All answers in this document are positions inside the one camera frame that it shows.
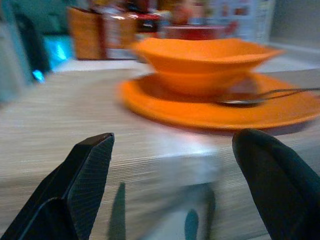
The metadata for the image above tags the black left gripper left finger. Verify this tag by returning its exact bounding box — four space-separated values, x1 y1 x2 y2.
0 132 115 240

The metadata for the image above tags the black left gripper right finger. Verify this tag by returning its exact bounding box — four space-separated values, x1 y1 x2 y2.
231 128 320 240

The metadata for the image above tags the metal spoon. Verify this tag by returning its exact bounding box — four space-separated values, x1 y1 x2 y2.
216 87 320 108

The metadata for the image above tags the orange dinner plate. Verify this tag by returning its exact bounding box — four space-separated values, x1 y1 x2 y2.
117 72 320 131

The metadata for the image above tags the blue shiny object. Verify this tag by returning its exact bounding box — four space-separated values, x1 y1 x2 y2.
32 34 76 82

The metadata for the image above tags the black upright object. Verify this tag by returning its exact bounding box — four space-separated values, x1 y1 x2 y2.
14 14 51 76

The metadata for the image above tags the orange cardboard box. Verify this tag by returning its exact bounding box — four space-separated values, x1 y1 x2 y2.
66 6 106 61

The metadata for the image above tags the orange square bowl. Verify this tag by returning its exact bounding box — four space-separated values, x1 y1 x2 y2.
131 37 286 97

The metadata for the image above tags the shiny snack packet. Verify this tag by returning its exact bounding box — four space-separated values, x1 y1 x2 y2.
101 9 141 51

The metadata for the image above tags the white printed poster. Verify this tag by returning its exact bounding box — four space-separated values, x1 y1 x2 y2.
207 0 272 44

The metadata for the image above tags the red round tin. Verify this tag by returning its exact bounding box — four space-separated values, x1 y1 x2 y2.
161 24 227 41

